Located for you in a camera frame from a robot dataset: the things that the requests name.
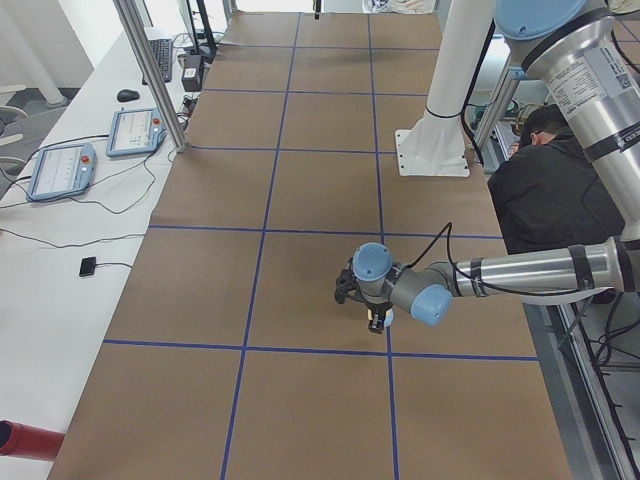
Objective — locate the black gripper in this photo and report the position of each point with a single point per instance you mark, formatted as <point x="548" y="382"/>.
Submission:
<point x="375" y="307"/>

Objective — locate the far blue teach pendant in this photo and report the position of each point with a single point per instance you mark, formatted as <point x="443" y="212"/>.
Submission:
<point x="135" y="132"/>

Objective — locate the blue teach pendant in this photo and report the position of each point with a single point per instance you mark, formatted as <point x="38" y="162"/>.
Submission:
<point x="135" y="132"/>
<point x="62" y="172"/>

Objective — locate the black computer mouse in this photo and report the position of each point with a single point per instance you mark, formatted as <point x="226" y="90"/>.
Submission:
<point x="127" y="95"/>

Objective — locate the red cylinder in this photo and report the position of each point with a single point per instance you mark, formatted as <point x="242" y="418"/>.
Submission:
<point x="28" y="442"/>

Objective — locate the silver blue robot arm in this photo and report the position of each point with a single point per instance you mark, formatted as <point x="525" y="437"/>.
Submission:
<point x="569" y="46"/>

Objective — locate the person in black jacket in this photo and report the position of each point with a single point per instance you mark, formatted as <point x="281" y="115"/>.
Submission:
<point x="547" y="195"/>

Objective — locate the white central pedestal column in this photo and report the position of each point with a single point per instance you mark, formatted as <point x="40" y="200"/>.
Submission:
<point x="435" y="145"/>

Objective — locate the small black square puck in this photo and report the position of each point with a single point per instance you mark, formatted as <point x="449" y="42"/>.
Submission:
<point x="87" y="266"/>

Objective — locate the near blue teach pendant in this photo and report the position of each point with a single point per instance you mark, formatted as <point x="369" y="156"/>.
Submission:
<point x="62" y="172"/>

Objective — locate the black keyboard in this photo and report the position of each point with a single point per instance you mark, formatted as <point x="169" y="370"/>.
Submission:
<point x="162" y="49"/>

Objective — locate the aluminium frame post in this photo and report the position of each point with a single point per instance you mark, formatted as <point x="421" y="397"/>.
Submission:
<point x="135" y="32"/>

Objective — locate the blue cream call bell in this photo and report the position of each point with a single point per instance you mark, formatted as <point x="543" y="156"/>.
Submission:
<point x="389" y="317"/>

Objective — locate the black power adapter box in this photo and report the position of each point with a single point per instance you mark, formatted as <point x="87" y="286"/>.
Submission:
<point x="192" y="73"/>

